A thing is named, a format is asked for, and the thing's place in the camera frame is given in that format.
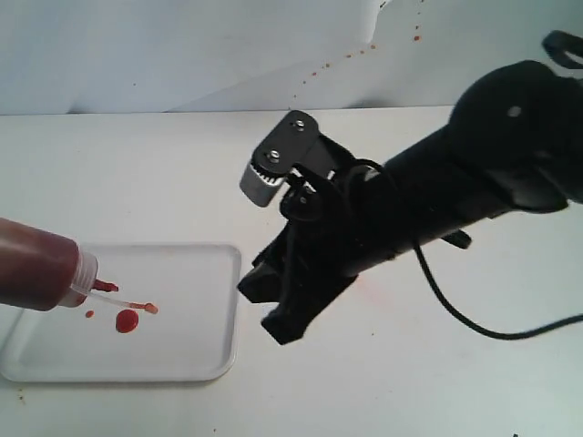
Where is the red sauce blob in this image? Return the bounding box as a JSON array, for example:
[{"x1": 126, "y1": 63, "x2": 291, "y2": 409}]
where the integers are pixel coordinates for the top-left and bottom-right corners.
[{"x1": 84, "y1": 309, "x2": 139, "y2": 334}]

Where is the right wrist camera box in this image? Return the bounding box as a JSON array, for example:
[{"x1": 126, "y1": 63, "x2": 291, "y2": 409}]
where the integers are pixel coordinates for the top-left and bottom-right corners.
[{"x1": 240, "y1": 110, "x2": 353, "y2": 208}]

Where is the red sauce squeeze bottle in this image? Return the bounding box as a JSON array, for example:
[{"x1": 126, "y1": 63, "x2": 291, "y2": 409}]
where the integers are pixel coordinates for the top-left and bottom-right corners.
[{"x1": 0, "y1": 216, "x2": 160, "y2": 316}]

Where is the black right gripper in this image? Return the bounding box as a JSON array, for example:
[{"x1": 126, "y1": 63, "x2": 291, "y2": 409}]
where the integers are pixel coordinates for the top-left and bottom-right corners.
[{"x1": 237, "y1": 159, "x2": 396, "y2": 345}]

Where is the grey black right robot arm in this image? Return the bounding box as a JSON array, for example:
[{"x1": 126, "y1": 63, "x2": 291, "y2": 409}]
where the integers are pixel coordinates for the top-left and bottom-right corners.
[{"x1": 238, "y1": 61, "x2": 582, "y2": 344}]

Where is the black right camera cable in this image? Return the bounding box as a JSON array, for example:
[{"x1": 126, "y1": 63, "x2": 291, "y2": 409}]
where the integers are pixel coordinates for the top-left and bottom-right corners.
[{"x1": 336, "y1": 29, "x2": 583, "y2": 340}]

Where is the white rectangular tray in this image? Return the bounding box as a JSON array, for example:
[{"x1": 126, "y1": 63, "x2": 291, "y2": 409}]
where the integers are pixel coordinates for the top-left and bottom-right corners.
[{"x1": 1, "y1": 243, "x2": 241, "y2": 382}]

